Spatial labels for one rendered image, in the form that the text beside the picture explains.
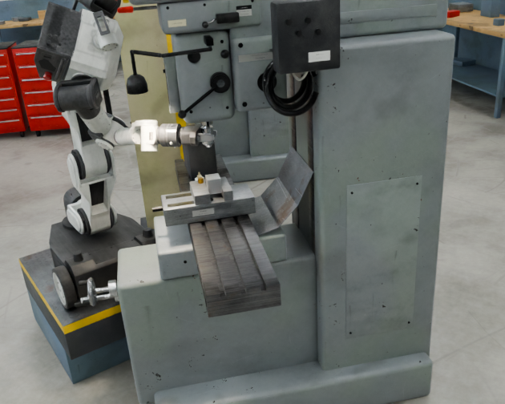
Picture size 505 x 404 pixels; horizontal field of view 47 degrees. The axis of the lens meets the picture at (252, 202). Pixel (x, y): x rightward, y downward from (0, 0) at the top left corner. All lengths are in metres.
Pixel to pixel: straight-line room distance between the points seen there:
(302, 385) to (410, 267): 0.66
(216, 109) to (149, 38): 1.83
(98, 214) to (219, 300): 1.24
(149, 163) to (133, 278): 1.85
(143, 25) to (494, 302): 2.65
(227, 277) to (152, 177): 2.32
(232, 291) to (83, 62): 1.04
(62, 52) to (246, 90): 0.70
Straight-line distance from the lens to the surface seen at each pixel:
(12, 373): 3.24
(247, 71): 2.05
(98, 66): 2.29
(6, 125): 7.08
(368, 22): 2.16
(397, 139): 2.17
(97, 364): 3.03
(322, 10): 1.82
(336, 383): 2.56
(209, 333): 2.42
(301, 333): 2.52
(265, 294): 1.80
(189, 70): 2.04
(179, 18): 1.99
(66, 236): 3.12
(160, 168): 4.07
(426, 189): 2.31
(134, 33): 3.85
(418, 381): 2.72
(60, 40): 2.30
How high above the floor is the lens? 1.90
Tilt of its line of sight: 25 degrees down
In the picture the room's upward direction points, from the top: 4 degrees counter-clockwise
